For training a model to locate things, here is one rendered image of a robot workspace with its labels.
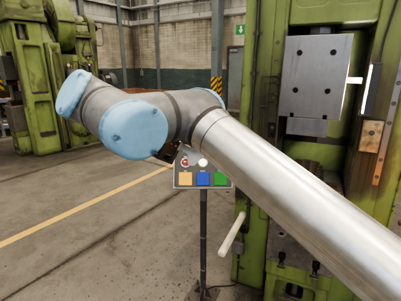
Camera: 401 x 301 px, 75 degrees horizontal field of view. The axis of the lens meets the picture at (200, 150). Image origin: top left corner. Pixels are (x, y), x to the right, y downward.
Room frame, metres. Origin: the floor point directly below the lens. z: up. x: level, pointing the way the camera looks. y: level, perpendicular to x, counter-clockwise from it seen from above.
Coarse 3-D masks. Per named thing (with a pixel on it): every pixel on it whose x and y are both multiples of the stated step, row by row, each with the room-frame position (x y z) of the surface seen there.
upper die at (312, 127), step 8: (288, 120) 1.38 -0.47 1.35; (296, 120) 1.37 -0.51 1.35; (304, 120) 1.35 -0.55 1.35; (312, 120) 1.34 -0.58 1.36; (320, 120) 1.32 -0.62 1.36; (328, 120) 1.31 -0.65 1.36; (288, 128) 1.38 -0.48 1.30; (296, 128) 1.37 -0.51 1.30; (304, 128) 1.35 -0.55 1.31; (312, 128) 1.33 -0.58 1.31; (320, 128) 1.32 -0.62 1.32; (312, 136) 1.33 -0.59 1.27; (320, 136) 1.31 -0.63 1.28
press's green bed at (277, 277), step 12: (276, 264) 1.32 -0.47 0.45; (276, 276) 1.32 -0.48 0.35; (288, 276) 1.29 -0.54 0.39; (300, 276) 1.26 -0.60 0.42; (312, 276) 1.25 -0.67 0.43; (324, 276) 1.21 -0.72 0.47; (264, 288) 1.36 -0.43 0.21; (276, 288) 1.36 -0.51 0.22; (288, 288) 1.38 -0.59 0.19; (300, 288) 1.38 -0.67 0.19; (312, 288) 1.24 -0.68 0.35; (324, 288) 1.21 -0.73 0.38; (264, 300) 1.35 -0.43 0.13; (276, 300) 1.32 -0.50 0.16; (288, 300) 1.32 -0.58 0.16; (300, 300) 1.30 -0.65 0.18; (312, 300) 1.27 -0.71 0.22; (324, 300) 1.21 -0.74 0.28
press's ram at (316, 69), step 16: (288, 48) 1.40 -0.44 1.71; (304, 48) 1.37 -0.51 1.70; (320, 48) 1.34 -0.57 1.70; (336, 48) 1.31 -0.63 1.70; (288, 64) 1.40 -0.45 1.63; (304, 64) 1.36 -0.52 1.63; (320, 64) 1.33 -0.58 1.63; (336, 64) 1.31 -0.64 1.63; (288, 80) 1.39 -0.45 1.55; (304, 80) 1.36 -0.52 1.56; (320, 80) 1.33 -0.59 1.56; (336, 80) 1.30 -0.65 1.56; (352, 80) 1.44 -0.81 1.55; (288, 96) 1.39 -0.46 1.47; (304, 96) 1.36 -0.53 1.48; (320, 96) 1.33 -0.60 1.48; (336, 96) 1.30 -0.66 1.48; (288, 112) 1.39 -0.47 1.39; (304, 112) 1.35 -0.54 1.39; (320, 112) 1.32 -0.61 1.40; (336, 112) 1.29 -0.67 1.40
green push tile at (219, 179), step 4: (216, 172) 1.39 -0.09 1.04; (220, 172) 1.39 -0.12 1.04; (216, 176) 1.38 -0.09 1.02; (220, 176) 1.38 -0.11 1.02; (224, 176) 1.38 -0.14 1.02; (216, 180) 1.36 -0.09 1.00; (220, 180) 1.36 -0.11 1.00; (224, 180) 1.36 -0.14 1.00; (216, 184) 1.35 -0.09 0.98; (220, 184) 1.35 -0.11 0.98; (224, 184) 1.35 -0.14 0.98
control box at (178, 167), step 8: (176, 160) 1.43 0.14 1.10; (176, 168) 1.40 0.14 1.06; (184, 168) 1.40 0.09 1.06; (192, 168) 1.40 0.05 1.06; (200, 168) 1.40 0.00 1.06; (208, 168) 1.40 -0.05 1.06; (216, 168) 1.41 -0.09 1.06; (176, 176) 1.38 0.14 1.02; (192, 176) 1.38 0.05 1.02; (176, 184) 1.36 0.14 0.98; (192, 184) 1.36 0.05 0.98; (232, 184) 1.36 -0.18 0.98
